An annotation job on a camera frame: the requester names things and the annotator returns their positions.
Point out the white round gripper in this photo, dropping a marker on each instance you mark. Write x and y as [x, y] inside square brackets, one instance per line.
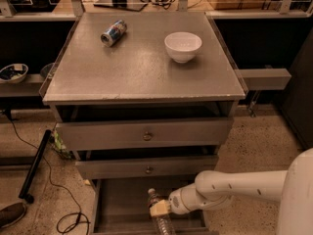
[177, 201]

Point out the clear plastic water bottle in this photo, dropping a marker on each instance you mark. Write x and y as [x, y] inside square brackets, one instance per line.
[163, 223]

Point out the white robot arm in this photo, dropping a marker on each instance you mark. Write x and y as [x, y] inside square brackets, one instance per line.
[213, 190]

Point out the grey open bottom drawer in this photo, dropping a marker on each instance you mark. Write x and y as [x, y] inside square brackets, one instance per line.
[121, 204]

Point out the grey middle drawer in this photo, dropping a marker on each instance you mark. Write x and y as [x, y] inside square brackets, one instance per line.
[145, 167]

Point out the grey top drawer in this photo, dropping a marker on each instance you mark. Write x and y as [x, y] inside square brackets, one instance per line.
[110, 135]

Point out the grey three-drawer cabinet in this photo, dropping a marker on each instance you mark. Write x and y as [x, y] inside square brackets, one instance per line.
[136, 79]

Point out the green patterned bag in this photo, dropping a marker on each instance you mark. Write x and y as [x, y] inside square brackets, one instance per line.
[60, 147]

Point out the black bar on floor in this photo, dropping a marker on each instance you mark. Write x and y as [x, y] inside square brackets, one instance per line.
[24, 193]

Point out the dark shoe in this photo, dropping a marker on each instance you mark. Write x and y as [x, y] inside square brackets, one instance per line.
[11, 214]

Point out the white ceramic bowl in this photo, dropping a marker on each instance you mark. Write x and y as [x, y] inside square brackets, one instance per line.
[182, 47]

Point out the blue silver soda can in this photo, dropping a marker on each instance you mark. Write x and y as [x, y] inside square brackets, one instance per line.
[113, 33]

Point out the bowl with dark contents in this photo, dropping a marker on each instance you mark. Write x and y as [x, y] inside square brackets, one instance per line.
[14, 73]

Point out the black monitor stand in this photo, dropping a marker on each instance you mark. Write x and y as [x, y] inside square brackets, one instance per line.
[127, 5]

